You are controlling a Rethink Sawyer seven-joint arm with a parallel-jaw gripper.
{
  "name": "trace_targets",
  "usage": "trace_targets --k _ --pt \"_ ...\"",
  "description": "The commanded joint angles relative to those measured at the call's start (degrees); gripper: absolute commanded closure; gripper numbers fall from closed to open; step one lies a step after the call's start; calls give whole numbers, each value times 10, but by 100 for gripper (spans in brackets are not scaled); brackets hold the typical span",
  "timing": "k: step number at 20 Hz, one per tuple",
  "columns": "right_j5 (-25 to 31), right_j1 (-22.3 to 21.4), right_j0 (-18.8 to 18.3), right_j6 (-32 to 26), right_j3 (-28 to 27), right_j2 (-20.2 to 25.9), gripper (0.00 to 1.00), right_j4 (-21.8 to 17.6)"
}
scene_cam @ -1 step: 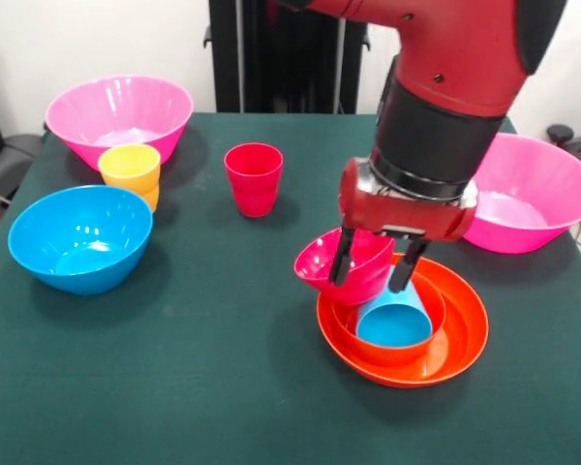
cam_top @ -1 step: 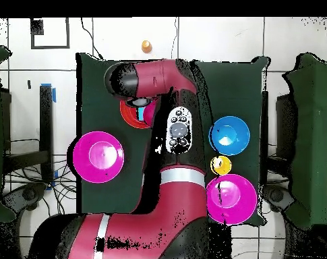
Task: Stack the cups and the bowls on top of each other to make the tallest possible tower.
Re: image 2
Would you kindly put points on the small red plastic bowl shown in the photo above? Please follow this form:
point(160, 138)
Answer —
point(149, 113)

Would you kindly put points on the dark green tablecloth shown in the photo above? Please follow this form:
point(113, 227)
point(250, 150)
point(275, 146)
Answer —
point(233, 81)

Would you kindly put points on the large pink plastic bowl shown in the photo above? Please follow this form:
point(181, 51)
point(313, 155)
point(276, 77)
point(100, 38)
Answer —
point(98, 156)
point(233, 199)

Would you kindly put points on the black square floor frame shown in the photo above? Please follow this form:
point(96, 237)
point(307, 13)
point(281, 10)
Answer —
point(37, 27)

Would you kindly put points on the large orange plastic bowl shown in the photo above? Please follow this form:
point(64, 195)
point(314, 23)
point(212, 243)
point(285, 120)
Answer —
point(128, 116)

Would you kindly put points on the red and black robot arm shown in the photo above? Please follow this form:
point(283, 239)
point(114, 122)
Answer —
point(157, 78)

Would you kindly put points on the grey office chair base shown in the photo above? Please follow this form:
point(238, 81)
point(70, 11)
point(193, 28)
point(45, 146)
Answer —
point(276, 197)
point(28, 194)

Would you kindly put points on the black metal stand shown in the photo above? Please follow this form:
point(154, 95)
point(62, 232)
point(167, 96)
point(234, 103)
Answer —
point(45, 121)
point(264, 135)

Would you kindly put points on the yellow plastic cup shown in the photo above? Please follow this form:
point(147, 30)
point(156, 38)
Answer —
point(222, 166)

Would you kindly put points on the orange plastic cup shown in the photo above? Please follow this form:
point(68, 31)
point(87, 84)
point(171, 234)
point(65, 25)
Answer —
point(146, 47)

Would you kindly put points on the blue plastic bowl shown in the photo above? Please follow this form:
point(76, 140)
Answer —
point(229, 129)

